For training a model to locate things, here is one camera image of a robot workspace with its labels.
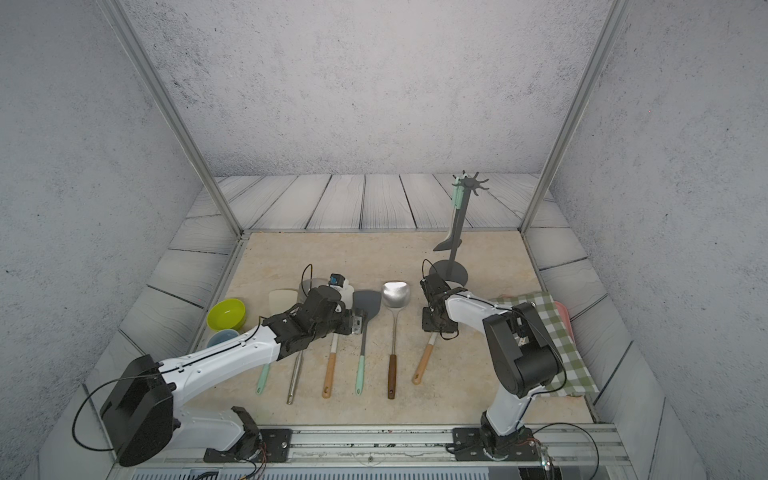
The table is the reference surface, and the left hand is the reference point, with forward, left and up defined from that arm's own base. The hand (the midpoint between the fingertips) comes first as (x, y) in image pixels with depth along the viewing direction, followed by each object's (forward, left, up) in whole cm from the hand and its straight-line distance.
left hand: (359, 313), depth 83 cm
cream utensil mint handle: (+21, -27, +19) cm, 40 cm away
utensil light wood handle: (-7, -18, -13) cm, 24 cm away
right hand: (+3, -23, -12) cm, 26 cm away
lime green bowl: (+8, +43, -12) cm, 46 cm away
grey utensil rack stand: (+22, -31, -9) cm, 39 cm away
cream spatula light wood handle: (-14, +9, -13) cm, 21 cm away
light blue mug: (-3, +39, -6) cm, 39 cm away
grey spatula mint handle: (+11, -1, -11) cm, 16 cm away
